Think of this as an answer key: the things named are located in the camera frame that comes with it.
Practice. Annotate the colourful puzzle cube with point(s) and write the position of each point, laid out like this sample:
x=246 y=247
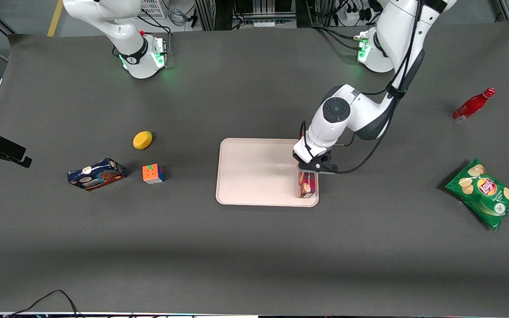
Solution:
x=153 y=173

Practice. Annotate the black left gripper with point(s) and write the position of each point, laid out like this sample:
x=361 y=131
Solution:
x=325 y=158

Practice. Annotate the beige plastic tray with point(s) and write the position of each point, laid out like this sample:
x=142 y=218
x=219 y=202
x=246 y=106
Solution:
x=259 y=172

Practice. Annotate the red cookie box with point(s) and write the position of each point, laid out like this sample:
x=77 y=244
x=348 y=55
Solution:
x=307 y=185

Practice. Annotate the yellow lemon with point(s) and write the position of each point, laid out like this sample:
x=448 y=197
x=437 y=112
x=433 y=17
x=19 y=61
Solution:
x=142 y=140

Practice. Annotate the aluminium frame rack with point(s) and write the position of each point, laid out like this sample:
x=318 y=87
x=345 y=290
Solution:
x=254 y=13

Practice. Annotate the red drink bottle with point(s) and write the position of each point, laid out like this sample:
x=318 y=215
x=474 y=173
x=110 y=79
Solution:
x=471 y=106

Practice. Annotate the white mesh basket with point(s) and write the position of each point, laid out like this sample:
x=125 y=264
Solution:
x=152 y=9

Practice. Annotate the dark grey table mat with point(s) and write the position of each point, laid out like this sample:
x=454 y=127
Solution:
x=254 y=265

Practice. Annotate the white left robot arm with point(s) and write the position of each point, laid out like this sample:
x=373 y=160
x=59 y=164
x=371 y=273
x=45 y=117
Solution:
x=338 y=110

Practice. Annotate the blue cookie box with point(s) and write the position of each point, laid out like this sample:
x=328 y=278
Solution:
x=96 y=174

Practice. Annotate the white power strip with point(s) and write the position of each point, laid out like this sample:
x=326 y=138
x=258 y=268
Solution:
x=352 y=16

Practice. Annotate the green chips bag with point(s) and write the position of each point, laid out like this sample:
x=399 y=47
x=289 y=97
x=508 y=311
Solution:
x=484 y=194

